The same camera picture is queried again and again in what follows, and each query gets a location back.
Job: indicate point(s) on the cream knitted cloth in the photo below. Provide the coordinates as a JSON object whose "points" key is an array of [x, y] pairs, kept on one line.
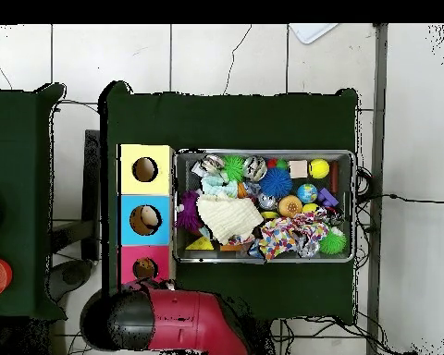
{"points": [[229, 218]]}

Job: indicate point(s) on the yellow ball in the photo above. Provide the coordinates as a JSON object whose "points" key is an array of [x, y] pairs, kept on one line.
{"points": [[319, 168]]}

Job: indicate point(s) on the white tray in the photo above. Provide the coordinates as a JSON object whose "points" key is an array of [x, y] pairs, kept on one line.
{"points": [[310, 31]]}

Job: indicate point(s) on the green spiky rubber ball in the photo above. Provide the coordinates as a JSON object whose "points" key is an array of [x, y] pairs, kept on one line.
{"points": [[234, 167], [332, 242]]}

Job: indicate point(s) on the polka dot cloth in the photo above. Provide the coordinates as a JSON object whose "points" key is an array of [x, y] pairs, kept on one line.
{"points": [[275, 236], [312, 223]]}

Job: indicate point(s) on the grey rounded base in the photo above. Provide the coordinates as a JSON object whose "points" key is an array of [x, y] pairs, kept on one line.
{"points": [[72, 275]]}

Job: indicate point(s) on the large blue spiky ball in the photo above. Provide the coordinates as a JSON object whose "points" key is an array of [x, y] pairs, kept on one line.
{"points": [[276, 182]]}

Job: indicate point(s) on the wooden box with three holes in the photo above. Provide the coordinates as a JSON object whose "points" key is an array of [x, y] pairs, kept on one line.
{"points": [[162, 185]]}

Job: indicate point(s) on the purple spiky toy creature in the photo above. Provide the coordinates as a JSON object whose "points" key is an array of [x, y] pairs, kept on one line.
{"points": [[188, 212]]}

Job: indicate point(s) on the crushed silver drink can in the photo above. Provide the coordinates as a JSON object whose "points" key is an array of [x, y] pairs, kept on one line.
{"points": [[254, 169], [211, 163]]}

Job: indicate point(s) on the mint knitted cloth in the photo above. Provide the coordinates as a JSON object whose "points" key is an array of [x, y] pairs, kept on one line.
{"points": [[216, 185]]}

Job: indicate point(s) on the dark green tablecloth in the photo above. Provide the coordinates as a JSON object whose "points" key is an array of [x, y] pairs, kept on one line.
{"points": [[225, 122], [18, 148]]}

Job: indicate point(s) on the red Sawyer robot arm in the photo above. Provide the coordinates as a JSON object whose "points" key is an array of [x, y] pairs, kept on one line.
{"points": [[192, 321]]}

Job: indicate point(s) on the brown teddy plush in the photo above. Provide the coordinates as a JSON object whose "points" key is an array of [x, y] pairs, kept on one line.
{"points": [[145, 266]]}

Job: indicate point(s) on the black upright panel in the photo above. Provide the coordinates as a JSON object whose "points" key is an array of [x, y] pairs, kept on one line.
{"points": [[92, 185]]}

